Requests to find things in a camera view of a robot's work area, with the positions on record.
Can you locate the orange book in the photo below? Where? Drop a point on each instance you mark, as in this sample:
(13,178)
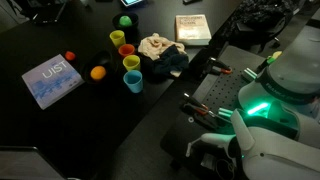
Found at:
(192,30)

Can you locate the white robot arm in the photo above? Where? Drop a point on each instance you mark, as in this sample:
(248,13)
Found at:
(277,125)

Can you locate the black bowl with orange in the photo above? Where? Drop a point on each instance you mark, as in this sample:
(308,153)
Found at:
(104,59)

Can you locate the UIST blue white book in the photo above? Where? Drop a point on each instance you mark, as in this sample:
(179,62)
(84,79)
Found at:
(52,80)

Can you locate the blue cup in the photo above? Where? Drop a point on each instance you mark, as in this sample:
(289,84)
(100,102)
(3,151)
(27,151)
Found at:
(134,81)

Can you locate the dark navy cloth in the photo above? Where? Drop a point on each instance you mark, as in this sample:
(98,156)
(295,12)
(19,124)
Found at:
(170,61)

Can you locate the yellow cup near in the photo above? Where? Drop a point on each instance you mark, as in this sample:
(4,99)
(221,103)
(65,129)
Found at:
(131,62)

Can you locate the yellow cup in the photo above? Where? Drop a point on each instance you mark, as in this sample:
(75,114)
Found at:
(131,62)
(118,38)

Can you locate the beige cloth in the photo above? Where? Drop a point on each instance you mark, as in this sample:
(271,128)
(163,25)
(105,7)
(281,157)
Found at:
(153,46)

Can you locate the orange cup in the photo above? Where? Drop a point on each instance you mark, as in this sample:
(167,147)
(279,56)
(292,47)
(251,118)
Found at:
(126,50)

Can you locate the orange fruit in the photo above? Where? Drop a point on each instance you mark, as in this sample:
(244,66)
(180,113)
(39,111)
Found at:
(98,73)

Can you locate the yellow cup far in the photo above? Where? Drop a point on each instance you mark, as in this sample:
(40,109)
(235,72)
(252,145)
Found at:
(118,38)

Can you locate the black bowl with green ball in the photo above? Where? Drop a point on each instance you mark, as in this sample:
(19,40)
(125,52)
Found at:
(133,29)

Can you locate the green ball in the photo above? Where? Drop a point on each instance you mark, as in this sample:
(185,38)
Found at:
(125,21)

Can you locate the tablet with lit screen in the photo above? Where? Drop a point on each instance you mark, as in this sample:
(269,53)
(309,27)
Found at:
(133,3)

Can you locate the small orange red ball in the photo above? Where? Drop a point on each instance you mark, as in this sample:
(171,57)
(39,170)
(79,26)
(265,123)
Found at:
(70,56)

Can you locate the black office chair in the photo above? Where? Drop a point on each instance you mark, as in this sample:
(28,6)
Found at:
(255,22)

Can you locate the black device top left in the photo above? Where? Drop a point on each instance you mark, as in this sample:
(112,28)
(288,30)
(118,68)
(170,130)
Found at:
(49,14)

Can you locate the red handled clamp lower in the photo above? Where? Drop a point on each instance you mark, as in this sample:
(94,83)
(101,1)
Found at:
(193,107)

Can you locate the red handled clamp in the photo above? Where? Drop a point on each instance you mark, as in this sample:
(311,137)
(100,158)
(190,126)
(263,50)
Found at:
(217,67)
(193,107)

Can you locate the red handled clamp upper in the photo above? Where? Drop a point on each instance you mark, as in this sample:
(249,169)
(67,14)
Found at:
(217,67)

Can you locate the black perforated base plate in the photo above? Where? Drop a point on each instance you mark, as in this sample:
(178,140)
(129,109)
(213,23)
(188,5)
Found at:
(215,92)

